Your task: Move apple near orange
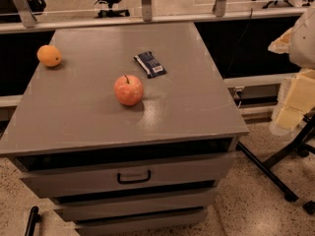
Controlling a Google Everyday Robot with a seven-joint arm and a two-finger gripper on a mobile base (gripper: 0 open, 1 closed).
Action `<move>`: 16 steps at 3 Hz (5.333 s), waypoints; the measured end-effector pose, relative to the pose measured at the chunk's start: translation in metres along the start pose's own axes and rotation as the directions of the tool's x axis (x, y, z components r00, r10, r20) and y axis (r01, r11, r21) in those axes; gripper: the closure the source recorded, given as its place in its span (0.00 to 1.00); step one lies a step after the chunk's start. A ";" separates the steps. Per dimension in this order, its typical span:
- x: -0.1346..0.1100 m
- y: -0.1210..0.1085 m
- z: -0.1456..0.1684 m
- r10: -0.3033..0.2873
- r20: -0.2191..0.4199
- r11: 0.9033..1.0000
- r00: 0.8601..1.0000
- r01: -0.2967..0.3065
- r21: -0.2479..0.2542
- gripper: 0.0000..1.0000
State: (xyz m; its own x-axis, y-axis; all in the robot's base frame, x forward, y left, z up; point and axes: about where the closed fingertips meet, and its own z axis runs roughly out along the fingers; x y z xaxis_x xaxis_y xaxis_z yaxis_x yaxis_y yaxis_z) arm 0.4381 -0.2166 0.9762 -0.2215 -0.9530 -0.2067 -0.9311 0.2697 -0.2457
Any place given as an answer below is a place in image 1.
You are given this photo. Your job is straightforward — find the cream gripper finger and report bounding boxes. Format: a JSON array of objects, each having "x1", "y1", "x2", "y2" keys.
[
  {"x1": 268, "y1": 29, "x2": 292, "y2": 54},
  {"x1": 275, "y1": 70, "x2": 315, "y2": 131}
]

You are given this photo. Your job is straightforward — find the red apple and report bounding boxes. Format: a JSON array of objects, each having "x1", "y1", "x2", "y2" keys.
[{"x1": 114, "y1": 75, "x2": 144, "y2": 106}]

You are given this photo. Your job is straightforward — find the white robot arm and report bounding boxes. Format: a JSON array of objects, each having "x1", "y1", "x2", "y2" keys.
[{"x1": 268, "y1": 7, "x2": 315, "y2": 136}]

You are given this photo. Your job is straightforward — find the black metal stand legs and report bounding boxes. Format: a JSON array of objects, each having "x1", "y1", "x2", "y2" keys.
[{"x1": 236, "y1": 113, "x2": 315, "y2": 215}]

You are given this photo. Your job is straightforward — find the dark blue snack packet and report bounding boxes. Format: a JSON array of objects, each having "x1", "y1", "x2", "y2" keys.
[{"x1": 134, "y1": 51, "x2": 166, "y2": 79}]

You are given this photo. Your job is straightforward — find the grey drawer cabinet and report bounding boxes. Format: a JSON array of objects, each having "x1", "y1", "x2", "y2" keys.
[{"x1": 0, "y1": 23, "x2": 247, "y2": 236}]

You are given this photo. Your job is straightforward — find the orange fruit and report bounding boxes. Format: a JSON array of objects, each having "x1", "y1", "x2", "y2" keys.
[{"x1": 36, "y1": 45, "x2": 62, "y2": 67}]

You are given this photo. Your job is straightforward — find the black object bottom left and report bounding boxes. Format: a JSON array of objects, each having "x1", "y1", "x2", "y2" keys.
[{"x1": 25, "y1": 206, "x2": 41, "y2": 236}]

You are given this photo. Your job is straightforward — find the black drawer handle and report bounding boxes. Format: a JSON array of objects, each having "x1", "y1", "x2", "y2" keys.
[{"x1": 117, "y1": 170, "x2": 152, "y2": 185}]

